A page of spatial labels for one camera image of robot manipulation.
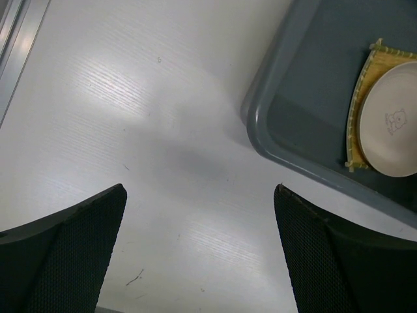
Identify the cream round plate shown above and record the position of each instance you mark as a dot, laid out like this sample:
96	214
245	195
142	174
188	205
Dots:
387	123

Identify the grey plastic bin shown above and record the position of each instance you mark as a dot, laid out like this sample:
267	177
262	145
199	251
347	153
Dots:
296	109

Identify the yellow bamboo mat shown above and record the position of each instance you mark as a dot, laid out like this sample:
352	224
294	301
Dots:
380	60

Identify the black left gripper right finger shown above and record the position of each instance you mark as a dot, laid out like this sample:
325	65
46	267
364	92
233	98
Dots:
336	265

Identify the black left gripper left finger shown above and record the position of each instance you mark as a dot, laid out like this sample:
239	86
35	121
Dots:
58	263

